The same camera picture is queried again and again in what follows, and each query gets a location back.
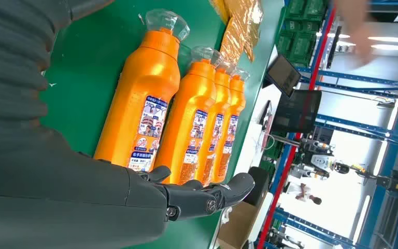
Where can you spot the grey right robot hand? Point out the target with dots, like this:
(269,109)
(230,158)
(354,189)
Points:
(65,199)

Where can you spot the green table board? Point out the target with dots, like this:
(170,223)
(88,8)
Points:
(92,68)

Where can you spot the brown cardboard box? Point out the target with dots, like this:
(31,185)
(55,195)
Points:
(240,223)

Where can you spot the white table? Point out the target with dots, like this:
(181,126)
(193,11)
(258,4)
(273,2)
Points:
(250,147)

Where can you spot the black case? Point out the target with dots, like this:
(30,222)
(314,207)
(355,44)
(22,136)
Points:
(258,185)

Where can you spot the green crate stack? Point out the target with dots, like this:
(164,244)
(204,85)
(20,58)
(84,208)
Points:
(300,34)
(271,158)

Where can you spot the person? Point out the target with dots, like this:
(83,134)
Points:
(353,20)
(307,195)

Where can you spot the yellow taped cardboard sheet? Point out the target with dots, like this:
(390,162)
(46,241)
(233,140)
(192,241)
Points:
(240,31)

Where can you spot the black tablet on stand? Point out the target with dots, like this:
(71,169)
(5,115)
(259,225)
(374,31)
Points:
(283,74)

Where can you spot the white humanoid robot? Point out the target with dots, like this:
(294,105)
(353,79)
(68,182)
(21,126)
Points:
(319,161)

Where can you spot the blue metal rack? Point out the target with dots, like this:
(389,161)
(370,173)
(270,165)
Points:
(357,80)

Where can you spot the black and yellow machine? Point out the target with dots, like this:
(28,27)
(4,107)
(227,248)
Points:
(387,180)

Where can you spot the red metal post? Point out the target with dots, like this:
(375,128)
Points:
(276,192)

